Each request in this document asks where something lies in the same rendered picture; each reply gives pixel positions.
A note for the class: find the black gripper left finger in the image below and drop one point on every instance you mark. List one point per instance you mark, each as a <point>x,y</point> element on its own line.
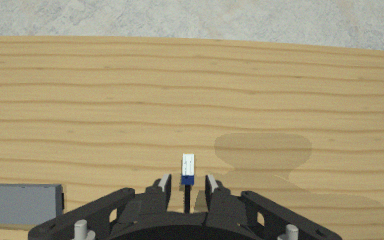
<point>92,220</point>

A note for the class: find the black patch cord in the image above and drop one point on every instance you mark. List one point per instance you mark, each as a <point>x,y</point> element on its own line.
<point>187,199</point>

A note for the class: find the white and blue cable plug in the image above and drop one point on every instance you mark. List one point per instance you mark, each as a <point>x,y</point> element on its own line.
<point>188,169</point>

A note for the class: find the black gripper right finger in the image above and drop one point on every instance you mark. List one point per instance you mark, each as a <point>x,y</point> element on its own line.
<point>226,211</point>

